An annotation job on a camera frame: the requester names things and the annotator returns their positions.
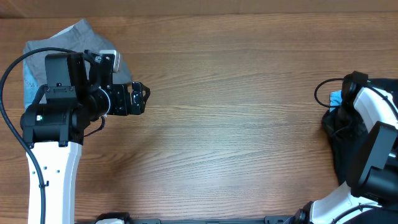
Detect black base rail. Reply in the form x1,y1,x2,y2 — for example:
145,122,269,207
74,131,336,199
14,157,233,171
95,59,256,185
77,213,294,224

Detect black t-shirt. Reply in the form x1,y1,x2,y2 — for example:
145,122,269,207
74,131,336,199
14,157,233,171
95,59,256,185
321,78,398,186

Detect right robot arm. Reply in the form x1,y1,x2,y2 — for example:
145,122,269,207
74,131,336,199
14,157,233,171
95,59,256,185
286,71,397,223

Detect light blue t-shirt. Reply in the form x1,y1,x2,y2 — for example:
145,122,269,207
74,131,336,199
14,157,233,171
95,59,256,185
330,90,342,108

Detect grey folded shorts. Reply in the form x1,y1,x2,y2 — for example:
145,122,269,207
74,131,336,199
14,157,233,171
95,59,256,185
24,19,115,86

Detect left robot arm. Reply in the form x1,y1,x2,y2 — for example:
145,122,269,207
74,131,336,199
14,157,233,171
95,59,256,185
21,50,150,223

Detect blue denim folded garment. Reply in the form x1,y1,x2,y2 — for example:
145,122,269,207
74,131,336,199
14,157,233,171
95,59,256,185
23,60,40,109

